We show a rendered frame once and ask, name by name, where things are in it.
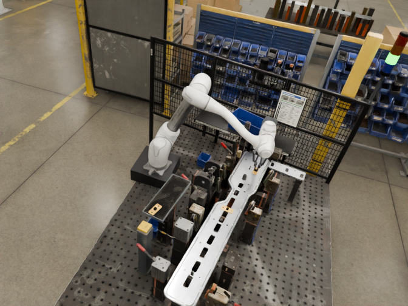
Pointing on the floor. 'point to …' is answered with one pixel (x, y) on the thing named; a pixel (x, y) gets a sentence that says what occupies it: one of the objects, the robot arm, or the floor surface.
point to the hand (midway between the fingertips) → (257, 166)
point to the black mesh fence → (245, 98)
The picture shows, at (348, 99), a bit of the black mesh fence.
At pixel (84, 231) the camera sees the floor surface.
